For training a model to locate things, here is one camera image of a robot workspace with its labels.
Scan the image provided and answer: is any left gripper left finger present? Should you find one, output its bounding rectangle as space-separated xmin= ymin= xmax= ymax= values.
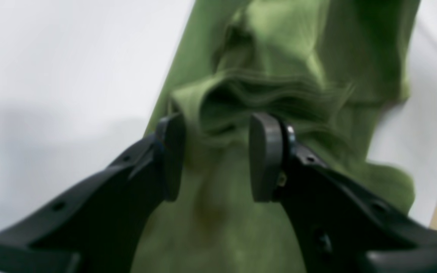
xmin=0 ymin=113 xmax=186 ymax=273

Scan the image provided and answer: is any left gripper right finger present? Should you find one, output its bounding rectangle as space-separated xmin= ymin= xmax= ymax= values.
xmin=248 ymin=113 xmax=437 ymax=273

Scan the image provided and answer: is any olive green t-shirt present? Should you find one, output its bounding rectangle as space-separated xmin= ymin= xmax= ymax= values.
xmin=131 ymin=0 xmax=420 ymax=273

